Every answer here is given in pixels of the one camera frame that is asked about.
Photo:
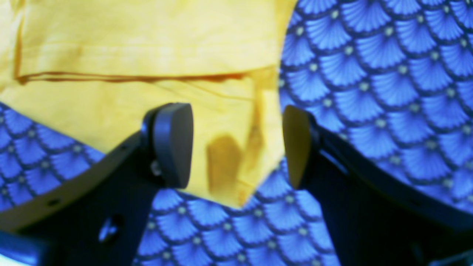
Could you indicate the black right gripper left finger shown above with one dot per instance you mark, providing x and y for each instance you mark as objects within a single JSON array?
[{"x": 99, "y": 217}]

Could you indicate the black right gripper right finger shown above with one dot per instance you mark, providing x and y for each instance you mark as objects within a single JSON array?
[{"x": 373, "y": 219}]

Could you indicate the yellow T-shirt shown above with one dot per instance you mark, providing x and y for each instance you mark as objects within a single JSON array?
[{"x": 91, "y": 69}]

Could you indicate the blue fan-pattern tablecloth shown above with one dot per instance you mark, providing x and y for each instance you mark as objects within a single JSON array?
[{"x": 393, "y": 78}]

